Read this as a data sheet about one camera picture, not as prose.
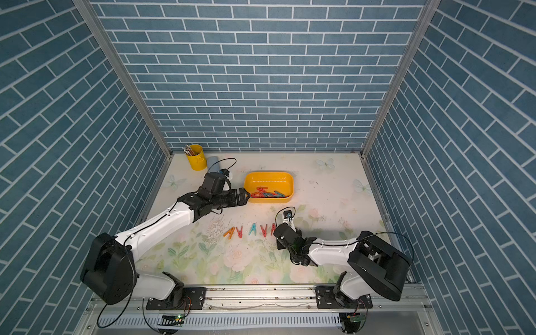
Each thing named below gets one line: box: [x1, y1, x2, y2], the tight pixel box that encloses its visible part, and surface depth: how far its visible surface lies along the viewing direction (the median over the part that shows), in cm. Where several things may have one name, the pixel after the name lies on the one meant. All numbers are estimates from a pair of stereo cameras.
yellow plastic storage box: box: [243, 170, 294, 204], surface depth 105 cm
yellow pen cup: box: [186, 143, 208, 171], surface depth 111 cm
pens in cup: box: [181, 144, 196, 157], surface depth 101 cm
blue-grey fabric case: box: [207, 156, 220, 173], surface depth 117 cm
